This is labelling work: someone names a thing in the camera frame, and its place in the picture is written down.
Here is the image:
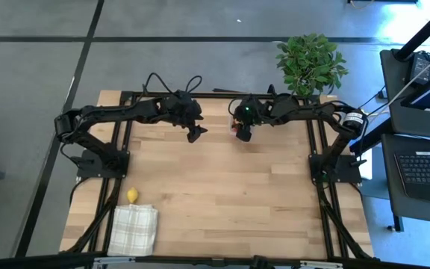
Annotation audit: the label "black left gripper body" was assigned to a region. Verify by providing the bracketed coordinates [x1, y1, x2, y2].
[163, 90, 205, 129]

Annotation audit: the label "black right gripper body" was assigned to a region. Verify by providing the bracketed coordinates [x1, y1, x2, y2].
[232, 96, 272, 143]

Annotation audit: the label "clear plastic tupperware container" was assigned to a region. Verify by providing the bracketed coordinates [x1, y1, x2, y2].
[228, 111, 240, 137]

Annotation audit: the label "black plant pot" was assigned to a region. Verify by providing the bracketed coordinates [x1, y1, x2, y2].
[274, 93, 300, 106]

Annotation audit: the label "green leafy plant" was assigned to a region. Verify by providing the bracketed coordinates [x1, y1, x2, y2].
[275, 33, 349, 99]

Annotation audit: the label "yellow lemon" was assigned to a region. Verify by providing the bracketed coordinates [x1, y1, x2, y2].
[126, 187, 140, 205]

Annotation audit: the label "white checkered cloth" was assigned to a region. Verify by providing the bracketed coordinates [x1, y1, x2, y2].
[107, 203, 159, 257]

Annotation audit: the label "dark grey desk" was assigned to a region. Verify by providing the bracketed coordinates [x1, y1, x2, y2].
[380, 48, 430, 137]
[381, 133, 430, 232]

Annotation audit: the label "black power adapter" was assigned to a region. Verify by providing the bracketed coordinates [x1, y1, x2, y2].
[408, 51, 430, 86]

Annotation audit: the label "black laptop keyboard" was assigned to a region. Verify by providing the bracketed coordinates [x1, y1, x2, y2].
[393, 149, 430, 205]

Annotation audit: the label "black diagonal pole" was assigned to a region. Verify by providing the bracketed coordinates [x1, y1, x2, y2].
[393, 0, 430, 61]

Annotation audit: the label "silver frame bracket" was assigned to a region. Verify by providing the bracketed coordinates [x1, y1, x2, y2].
[93, 256, 136, 267]
[299, 260, 343, 269]

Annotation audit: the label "thin white cord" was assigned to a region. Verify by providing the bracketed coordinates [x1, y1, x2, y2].
[384, 44, 430, 108]

